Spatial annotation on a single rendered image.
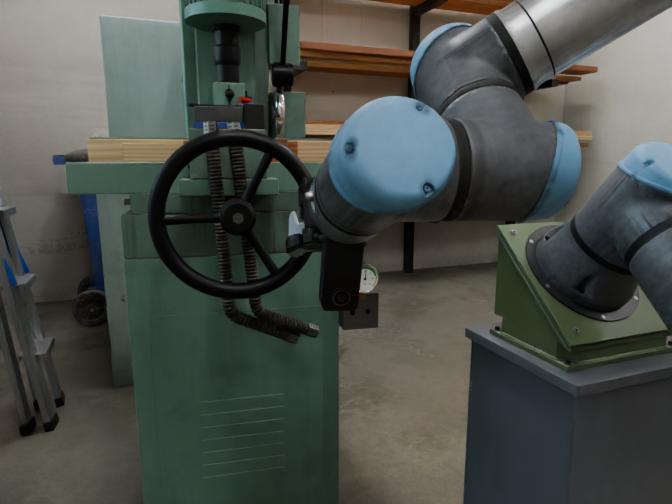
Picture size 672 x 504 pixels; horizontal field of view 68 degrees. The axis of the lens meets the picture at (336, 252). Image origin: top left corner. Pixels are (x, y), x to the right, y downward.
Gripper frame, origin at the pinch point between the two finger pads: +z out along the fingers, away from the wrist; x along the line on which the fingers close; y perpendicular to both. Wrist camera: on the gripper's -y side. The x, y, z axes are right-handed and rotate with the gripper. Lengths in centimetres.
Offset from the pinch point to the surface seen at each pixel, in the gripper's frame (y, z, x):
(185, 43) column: 63, 49, 20
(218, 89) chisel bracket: 42, 32, 13
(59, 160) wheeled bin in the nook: 86, 199, 94
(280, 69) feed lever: 54, 45, -3
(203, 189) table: 15.8, 19.6, 16.3
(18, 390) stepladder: -23, 117, 81
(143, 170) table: 22.1, 27.4, 27.6
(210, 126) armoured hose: 25.7, 14.5, 14.5
